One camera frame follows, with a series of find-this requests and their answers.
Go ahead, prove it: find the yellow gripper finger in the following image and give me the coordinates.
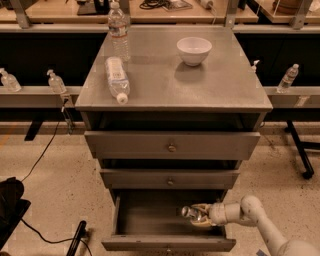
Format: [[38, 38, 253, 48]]
[[192, 203, 211, 214], [190, 217, 214, 228]]

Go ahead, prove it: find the silver redbull can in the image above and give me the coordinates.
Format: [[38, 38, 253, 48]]
[[181, 206, 202, 221]]

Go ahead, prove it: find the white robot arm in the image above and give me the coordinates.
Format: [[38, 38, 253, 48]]
[[182, 195, 320, 256]]

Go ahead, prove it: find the open bottom grey drawer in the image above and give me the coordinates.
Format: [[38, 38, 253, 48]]
[[102, 189, 236, 252]]

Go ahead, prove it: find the grey metal drawer cabinet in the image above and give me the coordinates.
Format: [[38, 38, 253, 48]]
[[74, 25, 274, 198]]

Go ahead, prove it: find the middle grey drawer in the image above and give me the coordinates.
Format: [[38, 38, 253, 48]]
[[100, 169, 240, 190]]

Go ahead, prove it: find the top grey drawer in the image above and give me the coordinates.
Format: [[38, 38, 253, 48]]
[[85, 131, 260, 160]]

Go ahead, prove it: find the black stand leg right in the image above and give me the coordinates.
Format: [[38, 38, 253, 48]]
[[285, 120, 320, 179]]

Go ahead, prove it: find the black bar on floor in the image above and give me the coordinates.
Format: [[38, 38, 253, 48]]
[[66, 220, 87, 256]]

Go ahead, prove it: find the small water bottle right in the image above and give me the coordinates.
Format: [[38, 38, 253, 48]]
[[276, 64, 299, 93]]

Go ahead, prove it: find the white pump bottle right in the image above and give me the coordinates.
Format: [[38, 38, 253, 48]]
[[251, 60, 260, 73]]

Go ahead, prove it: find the lying clear water bottle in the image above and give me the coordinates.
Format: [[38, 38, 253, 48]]
[[105, 57, 130, 105]]

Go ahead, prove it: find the white bowl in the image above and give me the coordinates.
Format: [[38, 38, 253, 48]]
[[176, 37, 212, 66]]

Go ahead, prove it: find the sanitizer pump bottle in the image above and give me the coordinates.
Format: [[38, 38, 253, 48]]
[[0, 68, 21, 92], [47, 69, 66, 94]]

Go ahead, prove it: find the black object lower left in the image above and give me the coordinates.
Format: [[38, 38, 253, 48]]
[[0, 177, 31, 249]]

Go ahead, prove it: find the standing clear water bottle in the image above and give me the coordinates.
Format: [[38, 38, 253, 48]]
[[108, 1, 130, 61]]

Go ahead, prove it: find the left sanitizer pump bottle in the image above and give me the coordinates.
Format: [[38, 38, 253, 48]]
[[0, 68, 21, 92]]

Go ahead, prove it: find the black cable on floor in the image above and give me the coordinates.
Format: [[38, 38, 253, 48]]
[[20, 98, 94, 256]]

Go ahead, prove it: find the coiled black cable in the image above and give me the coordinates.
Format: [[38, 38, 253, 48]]
[[138, 0, 172, 11]]

